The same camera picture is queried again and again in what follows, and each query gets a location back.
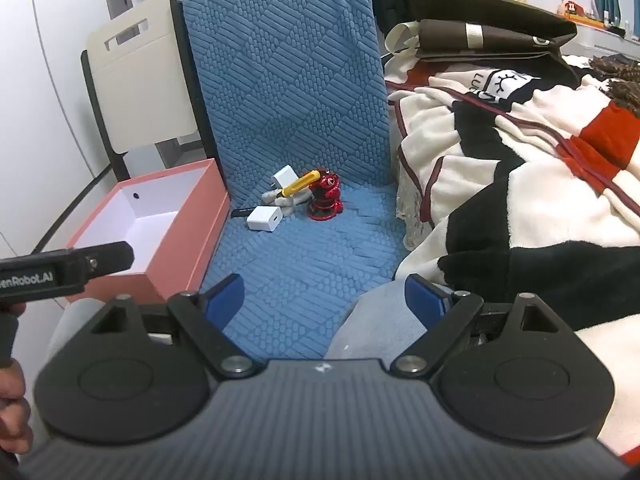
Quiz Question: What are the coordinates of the cream folding chair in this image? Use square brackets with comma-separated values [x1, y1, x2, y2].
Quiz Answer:
[81, 0, 221, 186]

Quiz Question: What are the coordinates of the dark brown handbag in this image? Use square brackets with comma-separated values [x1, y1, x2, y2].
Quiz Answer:
[385, 0, 580, 62]

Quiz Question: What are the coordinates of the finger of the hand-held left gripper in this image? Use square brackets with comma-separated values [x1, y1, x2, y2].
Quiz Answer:
[66, 241, 135, 282]

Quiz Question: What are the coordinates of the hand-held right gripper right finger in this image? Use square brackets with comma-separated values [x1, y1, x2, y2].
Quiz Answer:
[390, 274, 571, 379]

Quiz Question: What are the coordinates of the floral lace cloth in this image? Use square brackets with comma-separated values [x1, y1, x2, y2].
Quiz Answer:
[397, 145, 432, 252]

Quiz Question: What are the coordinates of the grey cloth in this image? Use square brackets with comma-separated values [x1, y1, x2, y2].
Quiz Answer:
[330, 285, 436, 361]
[47, 297, 108, 356]

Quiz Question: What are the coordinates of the cream black red blanket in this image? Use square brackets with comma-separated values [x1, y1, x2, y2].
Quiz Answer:
[385, 52, 640, 471]

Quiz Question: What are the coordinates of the white desk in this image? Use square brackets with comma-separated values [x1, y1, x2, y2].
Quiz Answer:
[555, 12, 640, 61]

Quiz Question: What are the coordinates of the brown furry cloth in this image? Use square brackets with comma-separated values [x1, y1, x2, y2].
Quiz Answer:
[587, 55, 640, 111]

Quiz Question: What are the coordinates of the white plush bone toy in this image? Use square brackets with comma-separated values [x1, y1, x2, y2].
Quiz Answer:
[267, 194, 311, 216]

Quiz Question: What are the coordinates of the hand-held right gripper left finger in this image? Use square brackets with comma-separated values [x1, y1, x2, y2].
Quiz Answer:
[82, 274, 266, 380]

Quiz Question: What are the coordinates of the black hanging garment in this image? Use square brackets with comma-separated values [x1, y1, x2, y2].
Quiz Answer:
[367, 0, 418, 48]

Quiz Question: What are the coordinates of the pink cardboard box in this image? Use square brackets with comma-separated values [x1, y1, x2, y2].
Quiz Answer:
[66, 158, 232, 306]

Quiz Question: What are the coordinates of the yellow screwdriver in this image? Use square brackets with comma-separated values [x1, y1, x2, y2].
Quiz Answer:
[272, 170, 323, 200]

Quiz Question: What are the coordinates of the blue textured seat cover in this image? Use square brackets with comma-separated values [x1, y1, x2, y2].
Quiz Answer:
[182, 0, 408, 361]

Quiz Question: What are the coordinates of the red and black figurine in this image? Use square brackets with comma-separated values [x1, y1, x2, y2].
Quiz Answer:
[306, 170, 344, 222]

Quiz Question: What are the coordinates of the person's left hand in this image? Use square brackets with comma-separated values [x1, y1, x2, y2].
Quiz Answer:
[0, 359, 34, 466]

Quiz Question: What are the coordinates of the white wardrobe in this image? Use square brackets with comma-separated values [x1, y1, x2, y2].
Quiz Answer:
[0, 0, 201, 261]

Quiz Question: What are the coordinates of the white charger plug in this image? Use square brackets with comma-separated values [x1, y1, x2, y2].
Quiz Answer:
[247, 205, 282, 233]
[265, 165, 300, 201]

